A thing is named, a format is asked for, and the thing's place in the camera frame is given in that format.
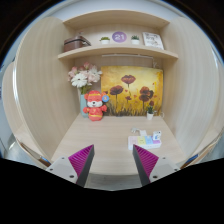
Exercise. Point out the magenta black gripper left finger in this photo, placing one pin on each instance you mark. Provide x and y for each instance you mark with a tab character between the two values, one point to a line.
74	168

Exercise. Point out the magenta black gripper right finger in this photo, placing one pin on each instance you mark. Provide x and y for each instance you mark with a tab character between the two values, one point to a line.
151	167

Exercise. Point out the white blue charger plug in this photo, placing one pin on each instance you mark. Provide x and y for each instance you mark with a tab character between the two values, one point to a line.
157	135

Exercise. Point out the small potted plant white pot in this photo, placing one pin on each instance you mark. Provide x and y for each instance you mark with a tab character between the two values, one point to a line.
150	110

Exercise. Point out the teal glass vase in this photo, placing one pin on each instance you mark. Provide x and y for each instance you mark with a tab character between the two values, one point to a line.
82	106

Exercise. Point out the red plush mascot toy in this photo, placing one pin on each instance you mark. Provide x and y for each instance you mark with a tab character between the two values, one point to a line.
95	104

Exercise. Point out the poppy flower painting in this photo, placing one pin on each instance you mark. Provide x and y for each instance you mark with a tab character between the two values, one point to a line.
132	90

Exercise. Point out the pink white flower bouquet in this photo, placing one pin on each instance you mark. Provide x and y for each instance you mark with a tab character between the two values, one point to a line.
84	76

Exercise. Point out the wooden shelf board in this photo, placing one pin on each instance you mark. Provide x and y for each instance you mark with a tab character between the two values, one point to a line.
114	49

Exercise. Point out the brown storage case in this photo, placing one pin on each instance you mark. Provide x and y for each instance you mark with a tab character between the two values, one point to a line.
75	43

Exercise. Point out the right small shelf plant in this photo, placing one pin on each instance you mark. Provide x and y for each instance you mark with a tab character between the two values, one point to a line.
135	40

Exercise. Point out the small shelf plant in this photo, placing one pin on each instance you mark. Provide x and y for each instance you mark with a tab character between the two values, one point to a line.
105	40
135	40

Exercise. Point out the white sketch picture card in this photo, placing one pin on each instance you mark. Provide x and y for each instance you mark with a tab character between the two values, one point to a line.
152	40

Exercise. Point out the left small shelf plant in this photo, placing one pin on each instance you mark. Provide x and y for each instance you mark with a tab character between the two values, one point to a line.
105	40

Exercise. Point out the purple round number sign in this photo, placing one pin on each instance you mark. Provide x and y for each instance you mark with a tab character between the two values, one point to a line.
119	37

